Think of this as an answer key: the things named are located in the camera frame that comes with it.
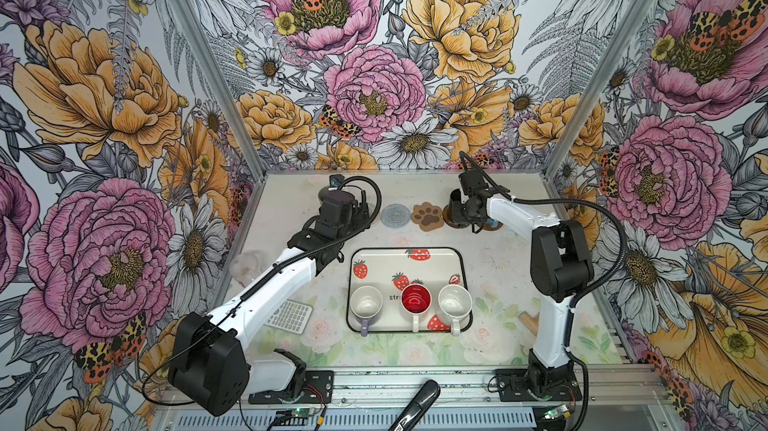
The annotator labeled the black mug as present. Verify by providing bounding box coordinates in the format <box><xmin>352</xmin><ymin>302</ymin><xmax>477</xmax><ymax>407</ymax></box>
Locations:
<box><xmin>445</xmin><ymin>203</ymin><xmax>473</xmax><ymax>229</ymax></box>

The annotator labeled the cork paw print coaster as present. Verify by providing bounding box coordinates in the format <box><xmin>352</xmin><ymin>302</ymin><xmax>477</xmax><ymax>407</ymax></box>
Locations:
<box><xmin>410</xmin><ymin>202</ymin><xmax>444</xmax><ymax>232</ymax></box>

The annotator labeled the grey woven round coaster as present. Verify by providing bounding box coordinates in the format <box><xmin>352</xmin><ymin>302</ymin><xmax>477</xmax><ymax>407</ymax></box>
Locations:
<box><xmin>380</xmin><ymin>203</ymin><xmax>411</xmax><ymax>229</ymax></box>

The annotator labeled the white mug purple handle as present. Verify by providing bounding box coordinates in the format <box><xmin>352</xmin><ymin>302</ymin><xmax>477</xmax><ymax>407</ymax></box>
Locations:
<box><xmin>349</xmin><ymin>285</ymin><xmax>384</xmax><ymax>337</ymax></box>

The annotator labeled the light blue mug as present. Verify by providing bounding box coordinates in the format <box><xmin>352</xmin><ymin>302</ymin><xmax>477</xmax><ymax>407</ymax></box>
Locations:
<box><xmin>482</xmin><ymin>219</ymin><xmax>503</xmax><ymax>232</ymax></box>

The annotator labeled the grey metal mug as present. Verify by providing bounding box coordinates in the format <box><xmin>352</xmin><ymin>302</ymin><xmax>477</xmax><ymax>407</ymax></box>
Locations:
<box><xmin>318</xmin><ymin>186</ymin><xmax>337</xmax><ymax>203</ymax></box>

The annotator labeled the scratched brown round wooden coaster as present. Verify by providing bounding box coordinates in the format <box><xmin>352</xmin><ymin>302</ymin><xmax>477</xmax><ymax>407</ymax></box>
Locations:
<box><xmin>442</xmin><ymin>207</ymin><xmax>455</xmax><ymax>228</ymax></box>

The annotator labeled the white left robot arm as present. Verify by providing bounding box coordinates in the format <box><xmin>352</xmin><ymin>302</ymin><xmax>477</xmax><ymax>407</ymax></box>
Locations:
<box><xmin>167</xmin><ymin>217</ymin><xmax>373</xmax><ymax>416</ymax></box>

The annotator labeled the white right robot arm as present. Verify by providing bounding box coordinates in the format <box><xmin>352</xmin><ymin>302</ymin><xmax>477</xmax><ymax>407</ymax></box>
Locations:
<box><xmin>448</xmin><ymin>166</ymin><xmax>594</xmax><ymax>400</ymax></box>

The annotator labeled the white strawberry print tray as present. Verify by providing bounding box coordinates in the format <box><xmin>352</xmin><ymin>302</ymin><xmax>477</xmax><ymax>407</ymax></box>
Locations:
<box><xmin>346</xmin><ymin>247</ymin><xmax>473</xmax><ymax>335</ymax></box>

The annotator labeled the white scientific calculator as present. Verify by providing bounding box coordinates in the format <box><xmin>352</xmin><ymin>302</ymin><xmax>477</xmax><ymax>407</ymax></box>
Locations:
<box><xmin>265</xmin><ymin>300</ymin><xmax>313</xmax><ymax>335</ymax></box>

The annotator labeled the wooden stick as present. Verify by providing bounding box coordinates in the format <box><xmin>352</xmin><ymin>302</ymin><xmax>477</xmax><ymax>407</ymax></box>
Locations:
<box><xmin>518</xmin><ymin>312</ymin><xmax>539</xmax><ymax>336</ymax></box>

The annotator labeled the black handheld device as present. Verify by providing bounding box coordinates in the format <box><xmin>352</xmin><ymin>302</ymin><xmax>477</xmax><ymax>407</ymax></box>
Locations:
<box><xmin>389</xmin><ymin>379</ymin><xmax>441</xmax><ymax>431</ymax></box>

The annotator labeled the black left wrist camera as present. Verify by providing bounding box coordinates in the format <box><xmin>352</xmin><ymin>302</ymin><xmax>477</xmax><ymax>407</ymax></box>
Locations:
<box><xmin>316</xmin><ymin>190</ymin><xmax>363</xmax><ymax>239</ymax></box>

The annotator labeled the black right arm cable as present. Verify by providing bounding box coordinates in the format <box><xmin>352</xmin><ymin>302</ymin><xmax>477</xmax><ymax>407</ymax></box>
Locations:
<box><xmin>458</xmin><ymin>151</ymin><xmax>628</xmax><ymax>431</ymax></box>

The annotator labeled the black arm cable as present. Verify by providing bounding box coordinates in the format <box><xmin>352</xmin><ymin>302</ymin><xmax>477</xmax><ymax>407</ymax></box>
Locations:
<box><xmin>458</xmin><ymin>151</ymin><xmax>628</xmax><ymax>431</ymax></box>
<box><xmin>140</xmin><ymin>175</ymin><xmax>383</xmax><ymax>407</ymax></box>

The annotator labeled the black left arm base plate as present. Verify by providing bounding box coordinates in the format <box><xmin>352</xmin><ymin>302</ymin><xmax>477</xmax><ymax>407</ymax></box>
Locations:
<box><xmin>247</xmin><ymin>370</ymin><xmax>335</xmax><ymax>405</ymax></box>

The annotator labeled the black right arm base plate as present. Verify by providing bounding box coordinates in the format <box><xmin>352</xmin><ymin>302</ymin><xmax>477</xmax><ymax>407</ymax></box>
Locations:
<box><xmin>494</xmin><ymin>368</ymin><xmax>582</xmax><ymax>402</ymax></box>

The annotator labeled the aluminium front rail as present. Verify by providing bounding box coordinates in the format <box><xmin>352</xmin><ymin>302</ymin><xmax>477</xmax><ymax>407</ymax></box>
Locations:
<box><xmin>173</xmin><ymin>364</ymin><xmax>671</xmax><ymax>416</ymax></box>

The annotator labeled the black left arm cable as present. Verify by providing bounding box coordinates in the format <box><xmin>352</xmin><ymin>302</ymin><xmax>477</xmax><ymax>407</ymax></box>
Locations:
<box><xmin>140</xmin><ymin>175</ymin><xmax>383</xmax><ymax>407</ymax></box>

